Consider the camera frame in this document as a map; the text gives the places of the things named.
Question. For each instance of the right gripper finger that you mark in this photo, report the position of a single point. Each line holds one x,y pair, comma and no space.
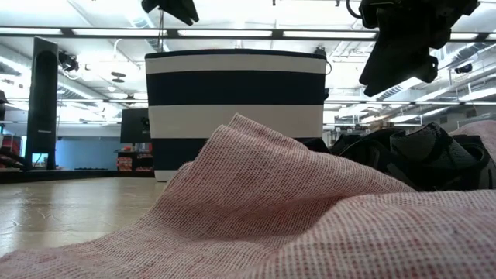
387,66
426,67

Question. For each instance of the navy white striped fabric basket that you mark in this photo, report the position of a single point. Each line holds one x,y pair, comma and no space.
232,87

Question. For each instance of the black overhead rail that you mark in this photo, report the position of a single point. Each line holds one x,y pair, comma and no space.
232,33

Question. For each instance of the black monitor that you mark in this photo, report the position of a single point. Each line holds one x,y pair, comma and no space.
133,126

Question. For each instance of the pink woven cloth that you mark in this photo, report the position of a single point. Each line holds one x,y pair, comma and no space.
271,217

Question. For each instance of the black upright column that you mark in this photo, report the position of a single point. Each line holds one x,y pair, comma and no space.
42,104

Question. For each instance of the black device on column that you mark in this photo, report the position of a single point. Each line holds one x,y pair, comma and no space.
69,62

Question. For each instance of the red tool cart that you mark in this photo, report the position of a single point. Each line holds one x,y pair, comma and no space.
9,149

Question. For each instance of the black ceiling fixture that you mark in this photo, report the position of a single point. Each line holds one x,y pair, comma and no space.
118,74

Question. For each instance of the dark ceiling-mounted device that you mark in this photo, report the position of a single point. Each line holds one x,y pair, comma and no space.
463,68

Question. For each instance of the shelf with orange items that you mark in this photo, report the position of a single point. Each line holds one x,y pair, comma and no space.
133,159

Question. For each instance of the black table frame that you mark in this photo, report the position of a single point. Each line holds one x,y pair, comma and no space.
58,176

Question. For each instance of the black grey patterned garment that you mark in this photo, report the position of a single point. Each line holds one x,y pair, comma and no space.
418,155

